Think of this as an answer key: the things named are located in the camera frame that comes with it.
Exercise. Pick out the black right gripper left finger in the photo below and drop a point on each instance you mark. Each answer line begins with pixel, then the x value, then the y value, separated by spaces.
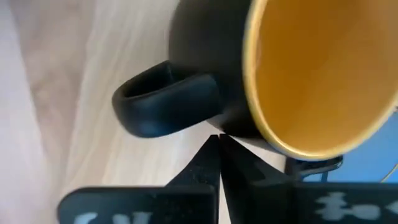
pixel 192 199

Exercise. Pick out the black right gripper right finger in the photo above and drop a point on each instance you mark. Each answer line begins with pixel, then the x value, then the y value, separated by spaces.
pixel 264 202

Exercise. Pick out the black mug yellow interior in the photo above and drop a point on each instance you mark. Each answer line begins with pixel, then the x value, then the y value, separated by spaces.
pixel 311 77

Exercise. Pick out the black metal table frame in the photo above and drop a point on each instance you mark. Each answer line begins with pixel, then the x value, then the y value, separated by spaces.
pixel 311 166

